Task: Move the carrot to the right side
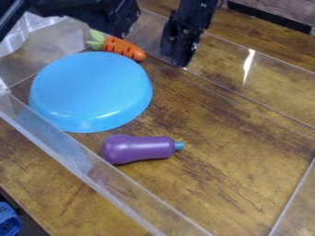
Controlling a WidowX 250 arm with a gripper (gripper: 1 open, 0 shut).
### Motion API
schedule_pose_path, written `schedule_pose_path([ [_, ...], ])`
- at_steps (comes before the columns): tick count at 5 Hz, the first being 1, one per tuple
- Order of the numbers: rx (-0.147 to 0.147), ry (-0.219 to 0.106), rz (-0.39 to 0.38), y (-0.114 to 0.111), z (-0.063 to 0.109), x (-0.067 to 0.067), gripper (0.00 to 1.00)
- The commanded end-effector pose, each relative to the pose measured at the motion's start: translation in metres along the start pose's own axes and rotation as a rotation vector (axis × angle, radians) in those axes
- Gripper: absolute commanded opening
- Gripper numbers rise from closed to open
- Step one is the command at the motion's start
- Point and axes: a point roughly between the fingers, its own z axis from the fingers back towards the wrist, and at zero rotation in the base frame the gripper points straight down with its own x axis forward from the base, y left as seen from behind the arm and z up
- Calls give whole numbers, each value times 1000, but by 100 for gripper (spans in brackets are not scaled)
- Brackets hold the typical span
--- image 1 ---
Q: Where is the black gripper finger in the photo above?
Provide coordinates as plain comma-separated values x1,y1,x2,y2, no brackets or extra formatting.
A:
171,30,201,67
161,15,179,58

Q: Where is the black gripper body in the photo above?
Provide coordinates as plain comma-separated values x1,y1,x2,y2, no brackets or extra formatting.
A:
171,0,218,33

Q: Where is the orange toy carrot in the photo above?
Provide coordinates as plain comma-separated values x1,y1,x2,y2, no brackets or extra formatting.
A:
87,29,147,62

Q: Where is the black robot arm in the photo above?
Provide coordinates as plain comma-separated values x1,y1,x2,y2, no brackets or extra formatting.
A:
0,0,218,67

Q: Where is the blue upturned bowl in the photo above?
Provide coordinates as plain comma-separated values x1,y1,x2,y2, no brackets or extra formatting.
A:
28,52,152,133

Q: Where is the purple toy eggplant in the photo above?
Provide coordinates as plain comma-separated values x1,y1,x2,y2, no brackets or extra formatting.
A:
103,135,185,164

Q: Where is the blue object at corner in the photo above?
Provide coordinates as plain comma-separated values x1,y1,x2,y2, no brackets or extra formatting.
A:
0,202,23,236

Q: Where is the clear acrylic enclosure wall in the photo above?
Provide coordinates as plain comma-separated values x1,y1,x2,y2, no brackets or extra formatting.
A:
0,0,315,236

